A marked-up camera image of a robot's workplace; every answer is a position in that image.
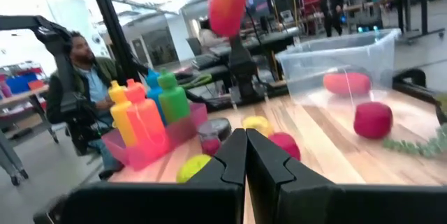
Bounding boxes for black standing desk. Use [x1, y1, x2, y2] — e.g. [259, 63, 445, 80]
[394, 0, 447, 42]

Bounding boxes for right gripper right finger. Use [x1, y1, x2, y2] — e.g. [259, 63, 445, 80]
[246, 128, 447, 224]

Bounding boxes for green toy apple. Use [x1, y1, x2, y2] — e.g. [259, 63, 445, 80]
[175, 154, 213, 184]

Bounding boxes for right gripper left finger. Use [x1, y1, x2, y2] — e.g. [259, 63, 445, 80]
[33, 128, 248, 224]

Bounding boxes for black keyboard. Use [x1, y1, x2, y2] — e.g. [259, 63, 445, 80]
[191, 53, 221, 71]

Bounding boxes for red round toy fruit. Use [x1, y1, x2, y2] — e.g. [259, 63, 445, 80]
[353, 101, 394, 140]
[268, 132, 302, 162]

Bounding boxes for orange plastic bottle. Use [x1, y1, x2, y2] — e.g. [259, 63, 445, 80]
[124, 78, 168, 155]

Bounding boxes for blue storage bin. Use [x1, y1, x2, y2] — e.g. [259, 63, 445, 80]
[5, 72, 38, 95]

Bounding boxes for blue plastic bottle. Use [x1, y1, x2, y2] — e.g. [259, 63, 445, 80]
[145, 68, 168, 126]

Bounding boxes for clear plastic bin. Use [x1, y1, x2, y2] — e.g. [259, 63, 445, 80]
[274, 27, 402, 127]

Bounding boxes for potted succulent plant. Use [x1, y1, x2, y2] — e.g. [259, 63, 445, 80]
[381, 91, 447, 159]

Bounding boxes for yellow lemon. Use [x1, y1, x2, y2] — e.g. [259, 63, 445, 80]
[242, 115, 274, 138]

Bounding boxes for person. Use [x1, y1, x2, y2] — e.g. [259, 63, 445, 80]
[198, 20, 225, 49]
[319, 0, 345, 38]
[47, 30, 124, 181]

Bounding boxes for red plastic tray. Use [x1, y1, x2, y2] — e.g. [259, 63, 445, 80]
[101, 102, 210, 172]

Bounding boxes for small dark red pomegranate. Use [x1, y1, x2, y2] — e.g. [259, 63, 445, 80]
[200, 135, 223, 157]

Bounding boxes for wooden table grey legs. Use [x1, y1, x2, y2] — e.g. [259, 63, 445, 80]
[0, 84, 60, 187]

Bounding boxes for blue label tuna can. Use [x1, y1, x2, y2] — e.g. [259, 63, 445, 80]
[196, 117, 233, 142]

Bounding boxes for yellow plastic bottle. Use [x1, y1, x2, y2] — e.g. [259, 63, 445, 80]
[108, 80, 138, 148]

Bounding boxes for green plastic bottle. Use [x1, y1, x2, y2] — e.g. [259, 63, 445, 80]
[156, 69, 191, 126]

